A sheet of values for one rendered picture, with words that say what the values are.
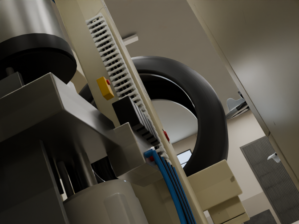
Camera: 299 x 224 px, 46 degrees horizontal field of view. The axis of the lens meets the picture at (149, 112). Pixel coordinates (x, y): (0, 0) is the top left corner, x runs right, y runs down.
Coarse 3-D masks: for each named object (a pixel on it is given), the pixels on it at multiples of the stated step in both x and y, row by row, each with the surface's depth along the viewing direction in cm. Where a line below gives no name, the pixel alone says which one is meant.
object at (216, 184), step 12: (216, 168) 94; (228, 168) 93; (192, 180) 95; (204, 180) 94; (216, 180) 93; (228, 180) 93; (204, 192) 93; (216, 192) 92; (228, 192) 92; (240, 192) 91; (204, 204) 92; (216, 204) 92
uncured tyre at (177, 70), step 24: (144, 72) 117; (168, 72) 115; (192, 72) 116; (168, 96) 141; (192, 96) 110; (216, 96) 113; (216, 120) 108; (216, 144) 106; (96, 168) 138; (192, 168) 104
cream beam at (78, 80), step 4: (76, 56) 166; (76, 60) 162; (80, 68) 162; (76, 72) 157; (80, 72) 159; (76, 76) 160; (80, 76) 161; (84, 76) 163; (72, 80) 162; (76, 80) 163; (80, 80) 164; (84, 80) 166; (76, 84) 166; (80, 84) 168; (84, 84) 169; (76, 88) 169; (80, 88) 171
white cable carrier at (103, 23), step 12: (96, 24) 98; (96, 36) 98; (108, 48) 95; (108, 60) 92; (120, 60) 91; (108, 72) 91; (120, 72) 91; (120, 84) 91; (132, 84) 89; (120, 96) 89; (132, 96) 88; (144, 108) 86; (156, 132) 84; (168, 156) 84
